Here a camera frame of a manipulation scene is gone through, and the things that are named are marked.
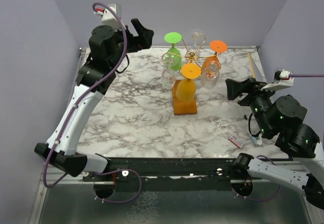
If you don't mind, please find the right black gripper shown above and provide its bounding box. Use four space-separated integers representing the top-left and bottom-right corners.
224 76 279 135

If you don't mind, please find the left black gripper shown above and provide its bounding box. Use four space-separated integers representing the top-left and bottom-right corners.
109 18 153 68

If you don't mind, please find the clear glass tumbler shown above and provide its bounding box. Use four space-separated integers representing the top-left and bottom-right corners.
200 61 221 89

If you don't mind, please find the orange plastic wine glass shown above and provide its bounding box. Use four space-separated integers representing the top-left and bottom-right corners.
201 40 228 74

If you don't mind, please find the green plastic wine glass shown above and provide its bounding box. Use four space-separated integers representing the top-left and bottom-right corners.
164 32 182 71

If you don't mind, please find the clear wine glass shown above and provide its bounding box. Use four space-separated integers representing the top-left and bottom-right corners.
161 53 178 89
189 29 206 57

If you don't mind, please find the yellow plastic wine glass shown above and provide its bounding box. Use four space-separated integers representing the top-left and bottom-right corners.
176 63 201 102

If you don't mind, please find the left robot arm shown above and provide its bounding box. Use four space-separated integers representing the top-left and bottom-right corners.
34 18 154 181

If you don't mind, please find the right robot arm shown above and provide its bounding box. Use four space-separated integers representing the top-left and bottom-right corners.
225 78 323 209

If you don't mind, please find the red white small box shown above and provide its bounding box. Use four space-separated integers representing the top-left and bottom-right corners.
228 133 244 148

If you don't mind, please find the blue white small object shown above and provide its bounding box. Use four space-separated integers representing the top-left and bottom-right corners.
249 135 263 147

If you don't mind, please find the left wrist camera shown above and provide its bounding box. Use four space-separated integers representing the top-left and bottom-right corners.
94 4 121 30

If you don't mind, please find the gold wire wine glass rack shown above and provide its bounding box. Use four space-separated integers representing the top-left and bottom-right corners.
161 29 228 116

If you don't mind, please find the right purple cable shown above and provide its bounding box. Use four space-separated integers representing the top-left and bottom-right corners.
290 73 324 79

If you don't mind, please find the purple cable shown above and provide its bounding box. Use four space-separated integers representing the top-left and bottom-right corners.
42 2 127 188
290 73 324 79

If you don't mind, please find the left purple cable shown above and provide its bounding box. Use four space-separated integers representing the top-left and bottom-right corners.
42 2 127 188

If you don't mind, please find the black mounting rail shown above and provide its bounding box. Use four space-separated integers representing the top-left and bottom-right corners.
83 154 254 192

